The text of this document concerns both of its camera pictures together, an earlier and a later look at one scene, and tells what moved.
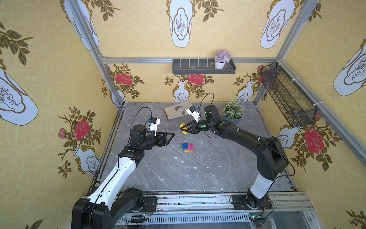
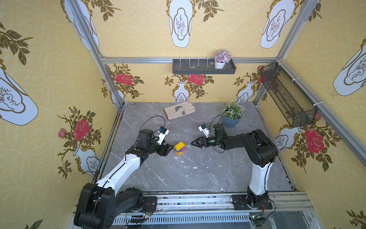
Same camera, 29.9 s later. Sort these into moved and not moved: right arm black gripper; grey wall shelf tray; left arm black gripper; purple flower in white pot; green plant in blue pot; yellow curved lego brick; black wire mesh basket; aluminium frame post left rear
Moved: right arm black gripper; yellow curved lego brick; left arm black gripper
Not moved: green plant in blue pot; aluminium frame post left rear; purple flower in white pot; black wire mesh basket; grey wall shelf tray
